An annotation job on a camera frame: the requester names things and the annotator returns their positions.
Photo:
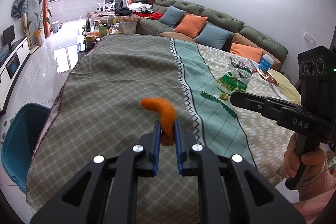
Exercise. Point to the black clothes pile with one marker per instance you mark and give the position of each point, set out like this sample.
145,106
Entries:
123,11

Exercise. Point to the white office chair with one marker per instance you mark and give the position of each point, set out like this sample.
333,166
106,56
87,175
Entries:
107,2

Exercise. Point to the tall potted plant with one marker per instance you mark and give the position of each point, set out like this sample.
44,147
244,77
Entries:
39,19

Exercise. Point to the cluttered glass coffee table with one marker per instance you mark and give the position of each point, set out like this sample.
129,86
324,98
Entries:
105,35

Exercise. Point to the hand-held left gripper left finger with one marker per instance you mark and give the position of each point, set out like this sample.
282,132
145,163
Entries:
157,145

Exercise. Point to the white bathroom scale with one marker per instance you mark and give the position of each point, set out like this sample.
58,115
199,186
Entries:
3,132

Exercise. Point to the clear pink packet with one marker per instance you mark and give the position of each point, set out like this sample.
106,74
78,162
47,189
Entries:
252,66

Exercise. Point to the small white pedal bin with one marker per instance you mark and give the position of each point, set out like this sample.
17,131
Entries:
55,27

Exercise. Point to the cloth-covered standing fan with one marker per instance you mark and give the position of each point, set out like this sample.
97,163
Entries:
19,7

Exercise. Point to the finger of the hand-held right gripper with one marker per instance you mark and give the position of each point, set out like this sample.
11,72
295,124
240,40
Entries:
252,103

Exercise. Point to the torn green wrapper strip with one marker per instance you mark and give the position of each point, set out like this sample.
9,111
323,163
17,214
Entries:
218,102

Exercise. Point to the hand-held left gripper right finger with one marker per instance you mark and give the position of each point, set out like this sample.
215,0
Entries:
178,145

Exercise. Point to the white wall switch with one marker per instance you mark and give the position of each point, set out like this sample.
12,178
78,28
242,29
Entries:
309,38

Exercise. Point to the gold foil wrapper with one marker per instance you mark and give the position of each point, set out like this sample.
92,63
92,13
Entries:
267,77

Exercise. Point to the red cloth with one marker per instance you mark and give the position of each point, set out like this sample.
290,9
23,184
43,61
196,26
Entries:
152,16

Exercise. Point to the person's right forearm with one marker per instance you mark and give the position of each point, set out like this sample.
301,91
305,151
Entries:
320,182

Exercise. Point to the green sectional sofa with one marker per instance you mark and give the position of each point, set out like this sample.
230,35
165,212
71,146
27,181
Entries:
218,18

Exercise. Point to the person's right hand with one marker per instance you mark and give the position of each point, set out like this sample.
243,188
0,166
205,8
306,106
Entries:
313,158

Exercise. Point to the person's knit sweater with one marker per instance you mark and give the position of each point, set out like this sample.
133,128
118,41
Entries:
315,213

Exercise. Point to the white black TV cabinet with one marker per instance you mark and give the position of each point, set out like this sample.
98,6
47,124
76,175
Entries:
11,69

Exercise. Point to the yellow cloth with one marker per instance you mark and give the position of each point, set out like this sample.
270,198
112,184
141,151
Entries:
286,85

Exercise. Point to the blue white cup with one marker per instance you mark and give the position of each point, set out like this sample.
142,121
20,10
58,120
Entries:
265,62

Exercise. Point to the blue cushion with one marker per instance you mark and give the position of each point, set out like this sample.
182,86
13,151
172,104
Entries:
172,16
213,36

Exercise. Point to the curved orange peel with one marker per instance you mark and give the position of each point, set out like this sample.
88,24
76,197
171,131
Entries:
166,116

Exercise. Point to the clear green-print plastic bag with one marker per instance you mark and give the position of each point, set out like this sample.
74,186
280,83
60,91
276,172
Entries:
233,82

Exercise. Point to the teal plastic bin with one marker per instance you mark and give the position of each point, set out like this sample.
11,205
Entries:
18,140

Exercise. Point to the white standing air conditioner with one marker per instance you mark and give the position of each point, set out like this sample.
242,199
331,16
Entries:
34,3

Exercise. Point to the black monitor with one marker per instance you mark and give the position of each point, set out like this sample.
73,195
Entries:
9,35

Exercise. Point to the orange cushion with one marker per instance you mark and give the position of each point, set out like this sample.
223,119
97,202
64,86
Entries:
190,26
245,53

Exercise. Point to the grey cloth bundle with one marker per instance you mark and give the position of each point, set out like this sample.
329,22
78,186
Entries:
4,53

